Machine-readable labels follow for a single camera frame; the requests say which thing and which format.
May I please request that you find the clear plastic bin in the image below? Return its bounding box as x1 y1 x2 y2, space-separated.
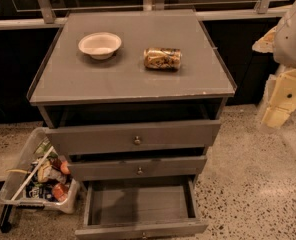
0 127 79 214

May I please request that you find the red snack packet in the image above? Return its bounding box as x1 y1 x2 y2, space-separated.
52 183 69 202

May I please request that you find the grey top drawer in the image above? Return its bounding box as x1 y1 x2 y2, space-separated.
46 120 220 156

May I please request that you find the grey middle drawer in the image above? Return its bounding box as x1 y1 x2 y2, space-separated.
68 156 207 181

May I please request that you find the black tool on floor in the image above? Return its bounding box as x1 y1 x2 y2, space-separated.
0 204 13 233

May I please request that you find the crushed golden drink can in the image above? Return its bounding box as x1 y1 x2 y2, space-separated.
144 48 182 71

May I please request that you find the grey drawer cabinet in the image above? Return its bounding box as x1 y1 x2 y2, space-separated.
26 9 238 185

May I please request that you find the grey drawer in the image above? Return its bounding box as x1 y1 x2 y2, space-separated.
68 156 207 181
75 176 207 240
46 120 220 156

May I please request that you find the grey bottom drawer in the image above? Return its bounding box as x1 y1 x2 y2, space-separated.
75 176 207 240

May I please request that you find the white stick in bin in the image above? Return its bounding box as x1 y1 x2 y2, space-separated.
11 146 54 201

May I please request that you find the white paper bowl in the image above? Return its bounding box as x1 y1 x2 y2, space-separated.
78 32 122 60

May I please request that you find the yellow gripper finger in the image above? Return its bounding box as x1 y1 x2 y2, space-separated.
262 107 290 128
252 27 276 53

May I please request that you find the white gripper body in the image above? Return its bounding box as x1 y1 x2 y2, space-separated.
270 69 296 113

